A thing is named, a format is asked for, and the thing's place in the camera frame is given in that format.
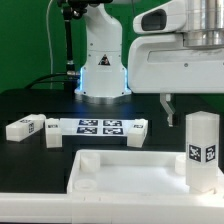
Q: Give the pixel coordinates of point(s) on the white tag sheet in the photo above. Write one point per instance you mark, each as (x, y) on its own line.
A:
(95, 127)

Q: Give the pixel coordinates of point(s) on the black camera pole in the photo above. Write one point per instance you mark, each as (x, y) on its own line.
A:
(72, 75)

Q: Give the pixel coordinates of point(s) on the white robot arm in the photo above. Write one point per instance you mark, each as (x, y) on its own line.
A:
(103, 78)

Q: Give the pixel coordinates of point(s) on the white front fence bar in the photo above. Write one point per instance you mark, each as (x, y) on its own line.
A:
(112, 209)

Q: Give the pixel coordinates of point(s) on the white desk top panel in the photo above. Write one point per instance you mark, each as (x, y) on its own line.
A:
(135, 177)

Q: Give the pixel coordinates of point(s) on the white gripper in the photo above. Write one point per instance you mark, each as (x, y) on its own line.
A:
(180, 49)

